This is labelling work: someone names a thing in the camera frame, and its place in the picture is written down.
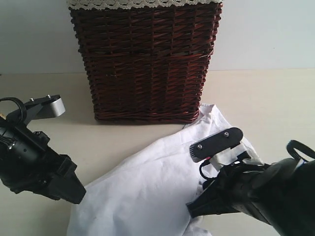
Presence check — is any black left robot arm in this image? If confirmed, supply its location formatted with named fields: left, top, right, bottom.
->
left=0, top=119, right=86, bottom=204

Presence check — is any floral patterned beige cloth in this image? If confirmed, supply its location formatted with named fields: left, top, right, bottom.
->
left=66, top=0, right=222, bottom=10

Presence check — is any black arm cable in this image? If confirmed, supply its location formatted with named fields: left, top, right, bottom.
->
left=286, top=140, right=315, bottom=160
left=0, top=97, right=27, bottom=123

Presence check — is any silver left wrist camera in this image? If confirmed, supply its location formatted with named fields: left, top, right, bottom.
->
left=7, top=94, right=66, bottom=122

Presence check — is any white t-shirt with red print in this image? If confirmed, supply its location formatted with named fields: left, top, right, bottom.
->
left=66, top=104, right=230, bottom=236

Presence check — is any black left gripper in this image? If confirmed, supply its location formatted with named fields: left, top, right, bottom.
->
left=0, top=130, right=86, bottom=204

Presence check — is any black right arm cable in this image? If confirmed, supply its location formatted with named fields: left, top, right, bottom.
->
left=286, top=140, right=315, bottom=160

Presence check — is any dark red wicker basket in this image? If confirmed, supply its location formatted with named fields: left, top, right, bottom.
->
left=69, top=1, right=223, bottom=123

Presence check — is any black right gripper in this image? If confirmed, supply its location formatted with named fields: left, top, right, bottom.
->
left=186, top=163, right=275, bottom=218

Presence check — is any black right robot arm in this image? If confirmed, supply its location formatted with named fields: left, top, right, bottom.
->
left=187, top=158, right=315, bottom=236

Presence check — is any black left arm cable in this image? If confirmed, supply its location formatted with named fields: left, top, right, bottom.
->
left=0, top=97, right=27, bottom=123

